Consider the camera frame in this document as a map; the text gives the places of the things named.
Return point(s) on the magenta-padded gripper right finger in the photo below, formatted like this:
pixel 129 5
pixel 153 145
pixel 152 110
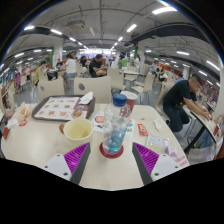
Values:
pixel 165 165

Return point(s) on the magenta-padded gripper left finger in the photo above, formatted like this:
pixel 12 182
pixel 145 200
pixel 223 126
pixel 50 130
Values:
pixel 58 165

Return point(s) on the clear blue-capped water bottle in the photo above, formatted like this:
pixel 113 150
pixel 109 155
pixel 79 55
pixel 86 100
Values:
pixel 115 133

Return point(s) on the white red-lettered table sticker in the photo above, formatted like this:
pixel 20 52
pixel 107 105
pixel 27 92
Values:
pixel 182 161

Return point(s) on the clear plastic packet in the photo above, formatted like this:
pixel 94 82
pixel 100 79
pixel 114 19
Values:
pixel 156 142

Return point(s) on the small white tissue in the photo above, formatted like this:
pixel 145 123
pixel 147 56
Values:
pixel 157 125

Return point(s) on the red snack packet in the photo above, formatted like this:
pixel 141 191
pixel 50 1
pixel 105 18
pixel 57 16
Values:
pixel 142 130

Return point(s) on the flat round red coaster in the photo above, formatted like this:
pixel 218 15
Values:
pixel 103 153

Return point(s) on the small red sauce packet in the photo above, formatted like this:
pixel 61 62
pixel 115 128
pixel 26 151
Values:
pixel 22 122

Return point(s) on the brown food tray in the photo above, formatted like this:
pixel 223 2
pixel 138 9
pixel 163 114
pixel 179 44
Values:
pixel 56 108

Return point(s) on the beige neighbouring table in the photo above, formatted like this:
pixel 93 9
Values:
pixel 203 121

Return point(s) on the colourful printed sticker sheet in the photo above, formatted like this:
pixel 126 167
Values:
pixel 98 119

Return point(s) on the flat red box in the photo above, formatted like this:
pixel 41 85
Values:
pixel 5 132

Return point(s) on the white printed paper card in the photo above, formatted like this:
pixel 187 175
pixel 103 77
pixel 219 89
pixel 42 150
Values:
pixel 11 122

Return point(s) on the person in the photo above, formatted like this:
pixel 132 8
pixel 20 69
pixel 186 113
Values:
pixel 95 66
pixel 70 66
pixel 38 73
pixel 178 96

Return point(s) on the white paper napkin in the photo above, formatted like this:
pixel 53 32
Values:
pixel 86 98

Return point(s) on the red paper cup white lid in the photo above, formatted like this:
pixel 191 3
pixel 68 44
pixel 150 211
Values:
pixel 131 100

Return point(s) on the beige chair with round hole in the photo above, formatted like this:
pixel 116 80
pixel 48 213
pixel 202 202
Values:
pixel 96 88
pixel 50 89

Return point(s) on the group of beige chairs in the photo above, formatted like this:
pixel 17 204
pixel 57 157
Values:
pixel 146 83

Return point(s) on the ceiling air conditioning unit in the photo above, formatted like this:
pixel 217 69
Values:
pixel 75 25

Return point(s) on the group of ceiling lights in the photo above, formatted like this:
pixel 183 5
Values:
pixel 164 10

